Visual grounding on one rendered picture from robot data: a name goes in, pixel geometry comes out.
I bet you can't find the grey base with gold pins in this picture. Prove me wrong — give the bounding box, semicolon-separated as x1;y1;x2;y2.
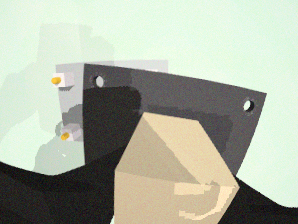
51;59;169;141

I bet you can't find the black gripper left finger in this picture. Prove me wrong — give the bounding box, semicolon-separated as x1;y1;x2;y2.
0;143;129;224

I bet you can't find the black board with beige square handle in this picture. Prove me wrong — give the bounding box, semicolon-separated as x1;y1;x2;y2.
82;63;267;224

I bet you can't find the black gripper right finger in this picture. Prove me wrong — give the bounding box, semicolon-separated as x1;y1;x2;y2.
218;175;298;224

